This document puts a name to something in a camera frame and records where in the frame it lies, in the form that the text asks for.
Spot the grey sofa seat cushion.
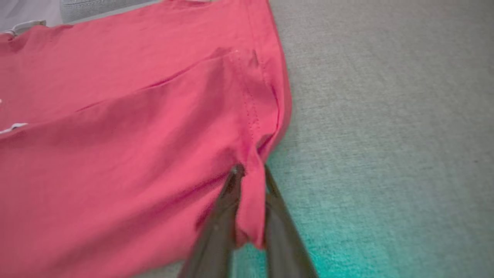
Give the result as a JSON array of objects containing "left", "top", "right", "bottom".
[{"left": 131, "top": 0, "right": 494, "bottom": 278}]

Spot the red garment with white stripes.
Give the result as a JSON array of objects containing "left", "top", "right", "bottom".
[{"left": 0, "top": 0, "right": 293, "bottom": 278}]

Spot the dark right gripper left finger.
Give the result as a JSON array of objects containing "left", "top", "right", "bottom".
[{"left": 179, "top": 165, "right": 245, "bottom": 278}]

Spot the grey sofa back cushion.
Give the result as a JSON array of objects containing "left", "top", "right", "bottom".
[{"left": 60, "top": 0, "right": 162, "bottom": 22}]

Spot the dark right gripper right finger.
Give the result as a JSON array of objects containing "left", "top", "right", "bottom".
[{"left": 264, "top": 165, "right": 318, "bottom": 278}]

